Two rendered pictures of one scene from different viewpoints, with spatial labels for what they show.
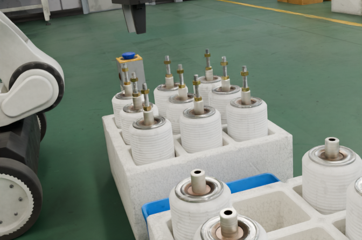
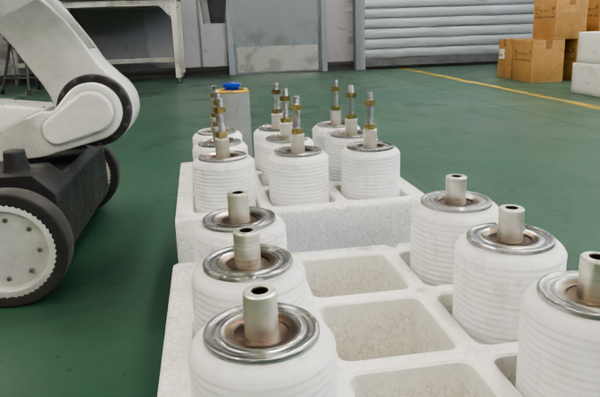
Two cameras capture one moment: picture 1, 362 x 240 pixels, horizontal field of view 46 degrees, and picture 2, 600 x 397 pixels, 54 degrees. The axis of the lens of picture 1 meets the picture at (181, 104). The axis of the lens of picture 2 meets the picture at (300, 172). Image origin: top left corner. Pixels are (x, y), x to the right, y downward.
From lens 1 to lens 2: 20 cm
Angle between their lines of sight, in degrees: 8
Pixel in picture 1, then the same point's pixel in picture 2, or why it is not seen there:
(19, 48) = (76, 53)
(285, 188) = (388, 252)
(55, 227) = (84, 299)
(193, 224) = not seen: hidden behind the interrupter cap
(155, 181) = not seen: hidden behind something
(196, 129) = (287, 171)
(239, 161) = (346, 227)
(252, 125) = (373, 178)
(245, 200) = (323, 260)
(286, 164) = not seen: hidden behind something
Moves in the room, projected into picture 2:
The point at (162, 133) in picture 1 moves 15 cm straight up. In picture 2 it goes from (236, 170) to (229, 69)
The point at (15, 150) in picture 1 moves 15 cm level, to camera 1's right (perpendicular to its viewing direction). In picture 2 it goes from (45, 184) to (129, 183)
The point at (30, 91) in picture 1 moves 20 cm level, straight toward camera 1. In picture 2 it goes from (82, 111) to (69, 128)
